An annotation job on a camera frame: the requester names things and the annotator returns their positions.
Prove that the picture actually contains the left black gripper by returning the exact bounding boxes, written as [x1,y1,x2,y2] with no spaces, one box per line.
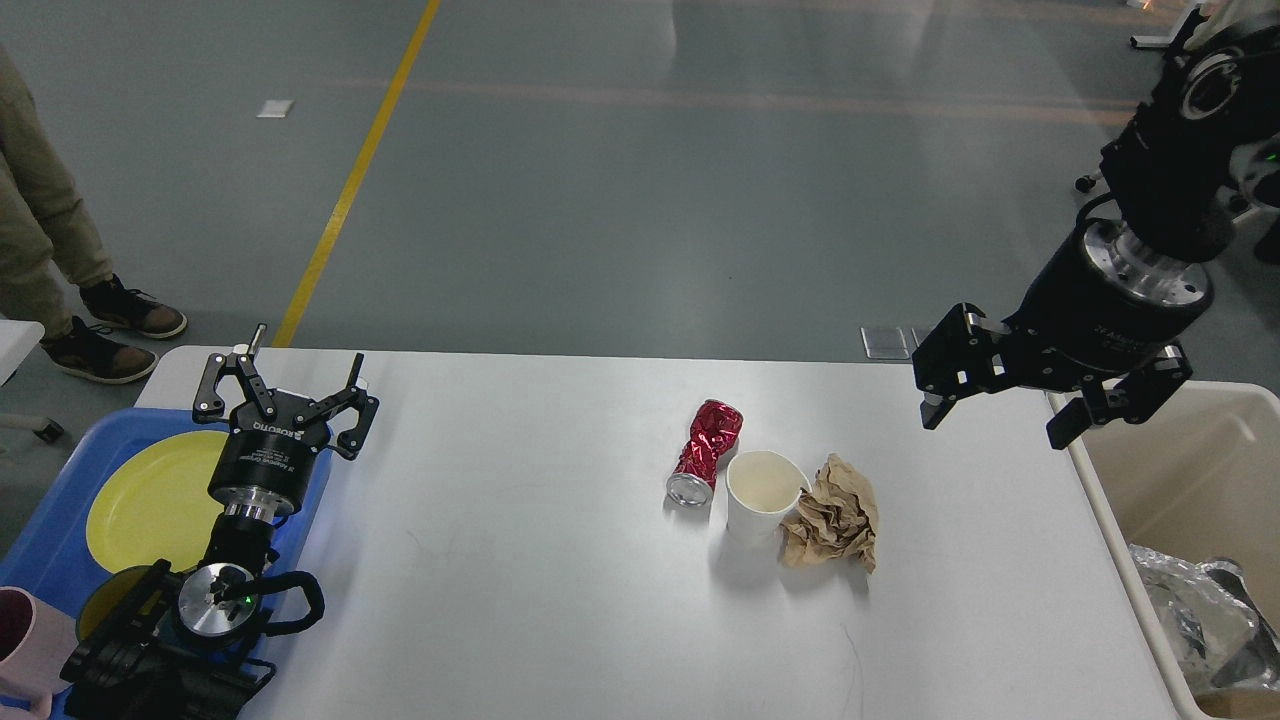
[192,324,381,521]

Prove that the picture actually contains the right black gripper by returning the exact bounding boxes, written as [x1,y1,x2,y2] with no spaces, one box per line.
[911,218,1213,450]

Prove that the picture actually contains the yellow plate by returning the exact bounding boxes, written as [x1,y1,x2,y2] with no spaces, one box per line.
[84,430,225,573]

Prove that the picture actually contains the brown paper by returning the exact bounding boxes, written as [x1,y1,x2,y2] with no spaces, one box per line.
[781,454,881,575]

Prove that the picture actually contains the white paper cup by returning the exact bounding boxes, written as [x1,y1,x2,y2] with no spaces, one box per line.
[724,450,812,546]

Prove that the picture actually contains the aluminium foil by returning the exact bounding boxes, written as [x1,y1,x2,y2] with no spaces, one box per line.
[1128,544,1279,697]

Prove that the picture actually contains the pink mug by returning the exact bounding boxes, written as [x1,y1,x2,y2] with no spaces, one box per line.
[1,585,79,719]

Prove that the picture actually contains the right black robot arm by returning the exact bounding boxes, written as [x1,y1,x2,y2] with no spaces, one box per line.
[911,10,1277,448]

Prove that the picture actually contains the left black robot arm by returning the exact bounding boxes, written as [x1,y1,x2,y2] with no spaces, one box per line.
[60,325,380,719]

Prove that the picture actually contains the floor socket plate right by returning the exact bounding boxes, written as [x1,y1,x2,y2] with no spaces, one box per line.
[910,327,933,350]

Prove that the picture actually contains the floor socket plate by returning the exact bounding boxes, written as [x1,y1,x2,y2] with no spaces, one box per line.
[860,327,911,361]
[910,327,933,350]

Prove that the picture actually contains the floor socket plate left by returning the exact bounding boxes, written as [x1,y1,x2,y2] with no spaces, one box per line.
[860,327,911,361]

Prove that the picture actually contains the beige plastic bin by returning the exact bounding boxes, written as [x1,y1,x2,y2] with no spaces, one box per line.
[1068,380,1279,719]

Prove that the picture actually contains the white side table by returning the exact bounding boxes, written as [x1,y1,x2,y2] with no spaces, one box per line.
[1,318,65,445]

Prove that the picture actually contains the blue plastic tray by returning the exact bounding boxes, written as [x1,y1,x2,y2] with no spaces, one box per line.
[0,406,338,720]

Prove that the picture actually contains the white floor marker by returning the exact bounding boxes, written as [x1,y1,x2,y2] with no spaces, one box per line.
[256,99,294,120]

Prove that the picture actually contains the crushed red can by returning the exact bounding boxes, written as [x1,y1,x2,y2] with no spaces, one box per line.
[666,398,744,509]

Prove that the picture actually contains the person in khaki trousers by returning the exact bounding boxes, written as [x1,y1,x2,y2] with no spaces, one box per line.
[1,53,188,386]

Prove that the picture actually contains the white office chair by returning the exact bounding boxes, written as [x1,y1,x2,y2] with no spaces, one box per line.
[1075,1,1279,266]

